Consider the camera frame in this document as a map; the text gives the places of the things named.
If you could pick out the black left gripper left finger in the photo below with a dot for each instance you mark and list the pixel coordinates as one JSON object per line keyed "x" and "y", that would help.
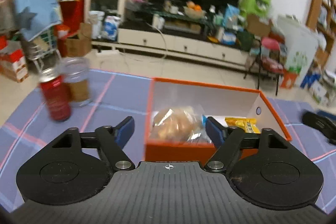
{"x": 76, "y": 165}

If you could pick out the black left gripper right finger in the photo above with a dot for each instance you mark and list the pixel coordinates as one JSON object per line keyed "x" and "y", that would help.
{"x": 264, "y": 169}

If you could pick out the clear white biscuit bag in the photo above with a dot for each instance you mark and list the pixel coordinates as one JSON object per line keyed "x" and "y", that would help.
{"x": 181, "y": 124}

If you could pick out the yellow snack packet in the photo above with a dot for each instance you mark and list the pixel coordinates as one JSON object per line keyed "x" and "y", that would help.
{"x": 247, "y": 124}

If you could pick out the red drink can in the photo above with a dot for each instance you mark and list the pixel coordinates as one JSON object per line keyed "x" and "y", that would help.
{"x": 55, "y": 94}

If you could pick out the blue purple checked tablecloth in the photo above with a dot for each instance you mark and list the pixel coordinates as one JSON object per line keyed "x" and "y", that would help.
{"x": 114, "y": 97}

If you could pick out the red folding chair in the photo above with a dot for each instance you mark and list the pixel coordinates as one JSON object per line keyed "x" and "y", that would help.
{"x": 266, "y": 54}

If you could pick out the white chest freezer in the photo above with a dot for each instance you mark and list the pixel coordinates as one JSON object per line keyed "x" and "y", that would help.
{"x": 301, "y": 43}

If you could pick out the clear plastic jar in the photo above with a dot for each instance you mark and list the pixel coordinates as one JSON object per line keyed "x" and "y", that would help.
{"x": 75, "y": 71}

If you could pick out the orange storage box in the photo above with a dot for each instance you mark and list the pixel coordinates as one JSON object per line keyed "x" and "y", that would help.
{"x": 218, "y": 101}

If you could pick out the wooden shelf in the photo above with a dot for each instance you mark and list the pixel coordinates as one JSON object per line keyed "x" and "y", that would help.
{"x": 321, "y": 18}

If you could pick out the cardboard box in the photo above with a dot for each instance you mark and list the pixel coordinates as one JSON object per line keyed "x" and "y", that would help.
{"x": 80, "y": 44}

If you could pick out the white tv cabinet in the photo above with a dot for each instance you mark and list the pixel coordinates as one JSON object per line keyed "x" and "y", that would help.
{"x": 152, "y": 42}

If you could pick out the white glass door cabinet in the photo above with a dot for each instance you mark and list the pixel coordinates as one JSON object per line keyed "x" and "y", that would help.
{"x": 116, "y": 6}

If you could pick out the fruit bowl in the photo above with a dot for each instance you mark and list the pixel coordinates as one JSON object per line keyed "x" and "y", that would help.
{"x": 194, "y": 11}

